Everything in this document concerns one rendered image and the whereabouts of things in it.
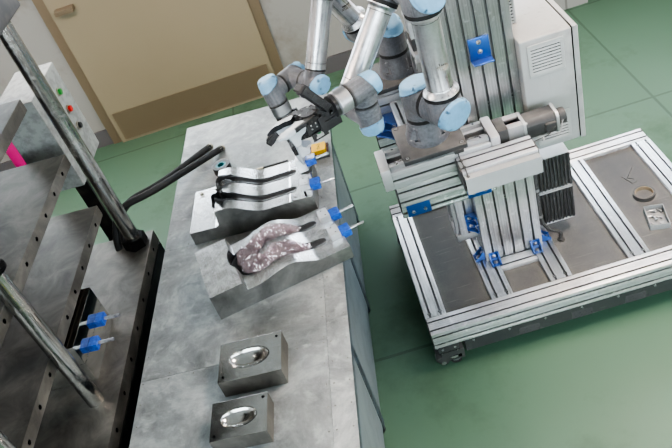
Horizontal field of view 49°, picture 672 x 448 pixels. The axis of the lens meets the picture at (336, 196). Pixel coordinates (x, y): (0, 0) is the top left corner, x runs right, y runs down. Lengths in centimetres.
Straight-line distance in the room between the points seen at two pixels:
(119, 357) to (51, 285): 34
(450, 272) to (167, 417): 142
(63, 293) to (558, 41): 187
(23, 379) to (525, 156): 173
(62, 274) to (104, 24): 268
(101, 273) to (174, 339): 59
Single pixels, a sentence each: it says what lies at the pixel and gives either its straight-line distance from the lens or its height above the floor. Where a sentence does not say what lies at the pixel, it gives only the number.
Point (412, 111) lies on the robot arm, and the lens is 246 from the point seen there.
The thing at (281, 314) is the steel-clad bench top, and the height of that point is 80.
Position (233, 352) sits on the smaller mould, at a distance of 234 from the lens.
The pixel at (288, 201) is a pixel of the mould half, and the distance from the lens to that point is 275.
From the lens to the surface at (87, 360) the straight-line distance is 261.
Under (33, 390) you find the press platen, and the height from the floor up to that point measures 104.
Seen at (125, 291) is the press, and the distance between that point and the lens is 290.
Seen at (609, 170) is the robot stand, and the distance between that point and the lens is 362.
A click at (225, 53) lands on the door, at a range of 514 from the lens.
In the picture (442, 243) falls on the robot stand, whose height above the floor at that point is 21.
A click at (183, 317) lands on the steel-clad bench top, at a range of 264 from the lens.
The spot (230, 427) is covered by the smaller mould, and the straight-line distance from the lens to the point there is 220.
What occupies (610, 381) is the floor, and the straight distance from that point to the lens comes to 308.
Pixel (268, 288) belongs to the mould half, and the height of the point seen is 84.
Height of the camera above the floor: 253
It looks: 38 degrees down
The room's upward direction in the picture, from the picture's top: 20 degrees counter-clockwise
